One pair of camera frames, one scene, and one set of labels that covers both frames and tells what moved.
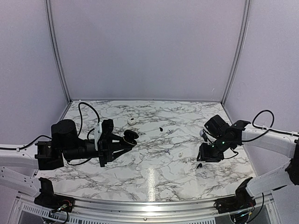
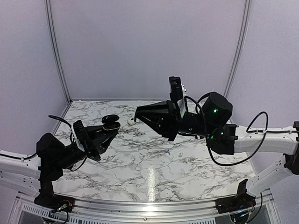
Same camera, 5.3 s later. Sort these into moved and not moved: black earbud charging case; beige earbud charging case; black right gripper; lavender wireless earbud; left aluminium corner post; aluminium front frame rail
Moved: black earbud charging case; black right gripper
Not moved: lavender wireless earbud; beige earbud charging case; left aluminium corner post; aluminium front frame rail
